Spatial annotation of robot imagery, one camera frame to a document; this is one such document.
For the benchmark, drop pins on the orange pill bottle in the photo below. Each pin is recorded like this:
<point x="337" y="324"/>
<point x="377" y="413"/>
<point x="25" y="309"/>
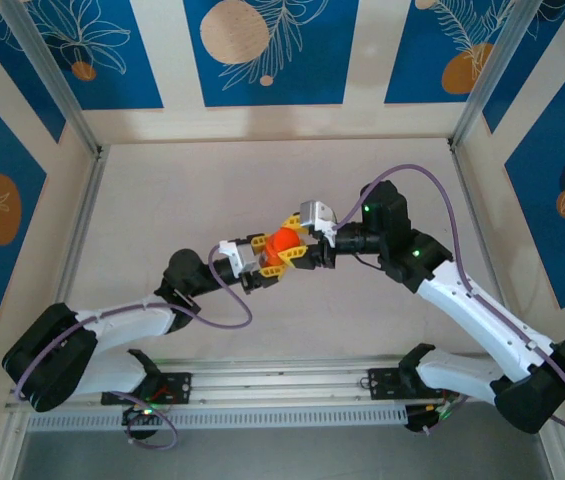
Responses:
<point x="282" y="242"/>

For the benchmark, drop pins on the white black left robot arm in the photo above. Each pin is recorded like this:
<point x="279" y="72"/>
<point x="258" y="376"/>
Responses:
<point x="127" y="320"/>

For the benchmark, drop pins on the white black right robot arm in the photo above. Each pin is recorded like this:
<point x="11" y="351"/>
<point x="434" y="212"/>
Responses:
<point x="472" y="310"/>

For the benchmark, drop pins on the left controller board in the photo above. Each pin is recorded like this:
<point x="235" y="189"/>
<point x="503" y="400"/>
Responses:
<point x="142" y="414"/>

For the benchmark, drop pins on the controller board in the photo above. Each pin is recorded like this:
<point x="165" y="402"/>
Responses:
<point x="142" y="414"/>
<point x="419" y="420"/>

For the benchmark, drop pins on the right controller board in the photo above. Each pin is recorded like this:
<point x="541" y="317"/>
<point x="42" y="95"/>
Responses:
<point x="419" y="420"/>

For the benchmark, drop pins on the aluminium side rail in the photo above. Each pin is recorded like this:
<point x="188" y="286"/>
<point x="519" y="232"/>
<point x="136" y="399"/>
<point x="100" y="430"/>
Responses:
<point x="82" y="225"/>
<point x="467" y="190"/>

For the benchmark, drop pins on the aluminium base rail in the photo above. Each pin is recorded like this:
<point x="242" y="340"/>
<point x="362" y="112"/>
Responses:
<point x="287" y="382"/>

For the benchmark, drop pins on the black left mount plate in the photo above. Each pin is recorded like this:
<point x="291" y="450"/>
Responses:
<point x="179" y="387"/>

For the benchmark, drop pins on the black mount plate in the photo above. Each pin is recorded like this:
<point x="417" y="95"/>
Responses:
<point x="179" y="387"/>
<point x="382" y="384"/>

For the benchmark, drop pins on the black right mount plate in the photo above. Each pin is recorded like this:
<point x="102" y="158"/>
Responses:
<point x="382" y="384"/>

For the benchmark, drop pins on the aluminium frame post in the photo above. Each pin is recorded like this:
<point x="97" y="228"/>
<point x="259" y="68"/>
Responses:
<point x="57" y="80"/>
<point x="492" y="65"/>

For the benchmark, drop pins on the aluminium front post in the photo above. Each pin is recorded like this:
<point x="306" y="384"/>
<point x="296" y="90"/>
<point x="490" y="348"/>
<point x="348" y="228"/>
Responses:
<point x="4" y="460"/>
<point x="554" y="460"/>

